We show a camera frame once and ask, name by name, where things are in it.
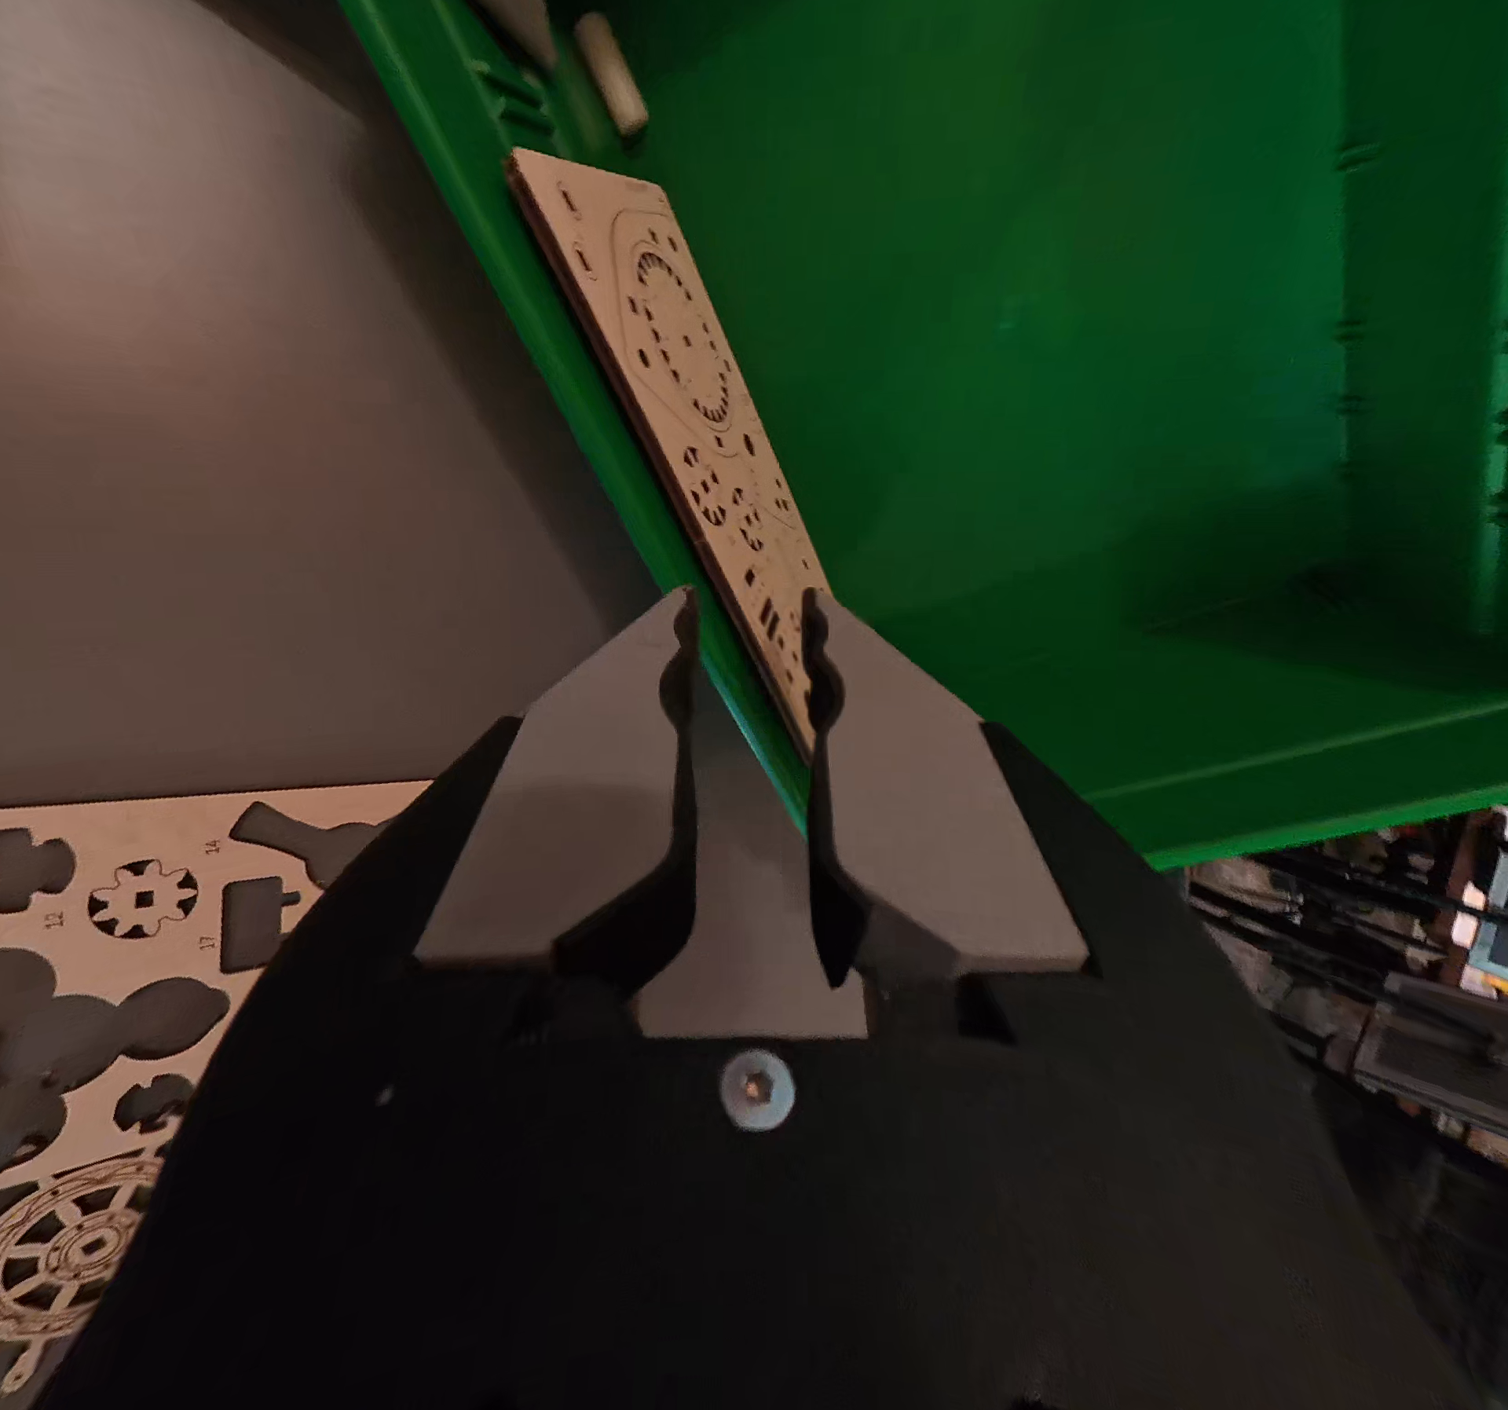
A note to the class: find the dark equipment clutter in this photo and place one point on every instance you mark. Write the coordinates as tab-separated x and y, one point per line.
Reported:
1390	996

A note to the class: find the short wooden dowel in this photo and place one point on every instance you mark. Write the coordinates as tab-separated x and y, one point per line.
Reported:
609	73

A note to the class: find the wooden sheet with gear cutouts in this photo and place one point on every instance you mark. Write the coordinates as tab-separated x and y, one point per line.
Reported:
200	831

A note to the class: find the uncut wooden parts sheet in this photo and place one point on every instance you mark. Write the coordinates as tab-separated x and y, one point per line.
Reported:
694	432

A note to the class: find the green plastic bin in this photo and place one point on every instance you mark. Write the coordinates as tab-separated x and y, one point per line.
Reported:
1060	373

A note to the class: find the wooden ship wheel part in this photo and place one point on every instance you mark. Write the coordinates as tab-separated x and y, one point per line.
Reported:
64	1245

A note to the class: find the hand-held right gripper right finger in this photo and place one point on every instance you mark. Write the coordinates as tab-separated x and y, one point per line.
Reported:
930	831

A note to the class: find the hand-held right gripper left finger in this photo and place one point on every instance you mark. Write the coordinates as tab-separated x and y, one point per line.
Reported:
566	831

